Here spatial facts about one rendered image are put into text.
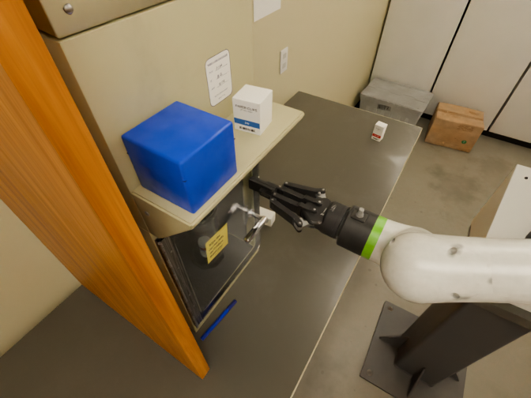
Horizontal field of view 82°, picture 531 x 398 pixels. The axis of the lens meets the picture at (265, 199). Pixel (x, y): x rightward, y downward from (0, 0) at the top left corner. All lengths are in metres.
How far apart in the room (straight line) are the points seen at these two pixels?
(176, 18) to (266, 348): 0.78
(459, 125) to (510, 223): 2.20
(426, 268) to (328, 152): 1.02
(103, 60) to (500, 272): 0.54
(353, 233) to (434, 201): 2.20
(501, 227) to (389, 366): 1.08
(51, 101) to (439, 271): 0.47
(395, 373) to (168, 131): 1.78
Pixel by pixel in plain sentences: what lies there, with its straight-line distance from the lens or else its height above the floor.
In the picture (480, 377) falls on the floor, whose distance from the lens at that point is 2.18.
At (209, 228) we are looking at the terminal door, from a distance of 0.66.
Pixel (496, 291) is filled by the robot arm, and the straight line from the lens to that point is 0.52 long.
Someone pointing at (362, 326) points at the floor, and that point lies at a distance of 2.02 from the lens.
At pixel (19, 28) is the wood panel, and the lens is 0.26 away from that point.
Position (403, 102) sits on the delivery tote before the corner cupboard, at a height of 0.32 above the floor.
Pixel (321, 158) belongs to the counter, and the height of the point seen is 0.94.
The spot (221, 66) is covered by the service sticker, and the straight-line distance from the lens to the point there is 0.54.
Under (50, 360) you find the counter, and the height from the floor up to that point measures 0.94.
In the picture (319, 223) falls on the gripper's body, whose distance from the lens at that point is 0.65.
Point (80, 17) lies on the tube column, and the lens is 0.38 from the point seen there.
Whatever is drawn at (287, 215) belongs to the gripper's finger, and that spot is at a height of 1.32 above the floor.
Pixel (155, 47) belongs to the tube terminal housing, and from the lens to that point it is 0.44.
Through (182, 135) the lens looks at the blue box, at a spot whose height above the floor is 1.60.
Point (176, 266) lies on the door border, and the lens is 0.64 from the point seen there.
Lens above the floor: 1.82
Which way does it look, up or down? 48 degrees down
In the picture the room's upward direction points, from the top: straight up
